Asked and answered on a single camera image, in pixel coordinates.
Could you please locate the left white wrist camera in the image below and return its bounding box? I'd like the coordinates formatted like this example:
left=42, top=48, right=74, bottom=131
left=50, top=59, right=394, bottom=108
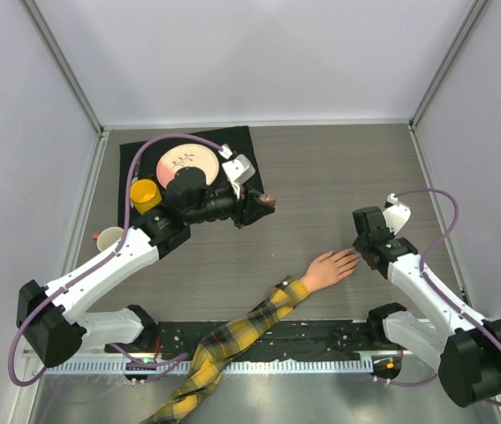
left=218, top=144, right=255, bottom=200

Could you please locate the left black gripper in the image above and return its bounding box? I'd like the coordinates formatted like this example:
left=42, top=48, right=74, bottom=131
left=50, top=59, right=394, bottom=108
left=186, top=182, right=275, bottom=230

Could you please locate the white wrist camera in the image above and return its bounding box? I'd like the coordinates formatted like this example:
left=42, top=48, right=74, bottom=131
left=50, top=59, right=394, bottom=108
left=218, top=144, right=255, bottom=200
left=383, top=193, right=412, bottom=236

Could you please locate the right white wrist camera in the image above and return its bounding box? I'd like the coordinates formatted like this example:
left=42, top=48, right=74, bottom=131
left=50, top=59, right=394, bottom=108
left=383, top=193, right=412, bottom=236

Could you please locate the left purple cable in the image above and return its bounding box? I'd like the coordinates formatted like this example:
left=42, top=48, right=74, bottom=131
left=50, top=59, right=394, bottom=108
left=7, top=133, right=227, bottom=388

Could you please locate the yellow plaid sleeve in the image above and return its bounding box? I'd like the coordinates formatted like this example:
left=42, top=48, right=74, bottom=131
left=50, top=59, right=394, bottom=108
left=144, top=276, right=310, bottom=423

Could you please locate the glitter nail polish bottle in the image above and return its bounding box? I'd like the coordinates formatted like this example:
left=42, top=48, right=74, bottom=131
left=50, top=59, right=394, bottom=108
left=260, top=193, right=276, bottom=207

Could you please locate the pink ceramic plate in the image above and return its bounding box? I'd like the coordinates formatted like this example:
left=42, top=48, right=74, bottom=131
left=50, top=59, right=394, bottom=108
left=156, top=143, right=220, bottom=188

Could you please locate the silver knife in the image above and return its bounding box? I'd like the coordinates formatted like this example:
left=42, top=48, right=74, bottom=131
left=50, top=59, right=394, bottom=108
left=131, top=156, right=141, bottom=186

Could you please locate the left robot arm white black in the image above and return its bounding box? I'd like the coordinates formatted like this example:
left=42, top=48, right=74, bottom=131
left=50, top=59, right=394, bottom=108
left=16, top=168, right=275, bottom=367

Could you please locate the white slotted cable duct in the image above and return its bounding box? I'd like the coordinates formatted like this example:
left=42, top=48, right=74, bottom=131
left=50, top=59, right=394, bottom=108
left=42, top=358, right=374, bottom=376

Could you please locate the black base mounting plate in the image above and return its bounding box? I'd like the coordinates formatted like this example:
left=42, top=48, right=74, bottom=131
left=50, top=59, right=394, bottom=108
left=104, top=320, right=420, bottom=360

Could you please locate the black cloth placemat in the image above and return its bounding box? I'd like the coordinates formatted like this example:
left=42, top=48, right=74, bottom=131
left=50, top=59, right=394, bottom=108
left=118, top=126, right=264, bottom=227

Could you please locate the yellow cup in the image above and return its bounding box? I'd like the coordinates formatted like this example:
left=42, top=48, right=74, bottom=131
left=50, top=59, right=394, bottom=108
left=130, top=178, right=162, bottom=215

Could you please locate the white cup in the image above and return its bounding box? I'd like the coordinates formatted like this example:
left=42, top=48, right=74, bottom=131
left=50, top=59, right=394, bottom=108
left=95, top=226, right=124, bottom=252

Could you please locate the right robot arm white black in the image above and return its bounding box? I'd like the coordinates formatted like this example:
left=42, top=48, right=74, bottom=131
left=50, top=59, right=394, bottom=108
left=353, top=202, right=501, bottom=407

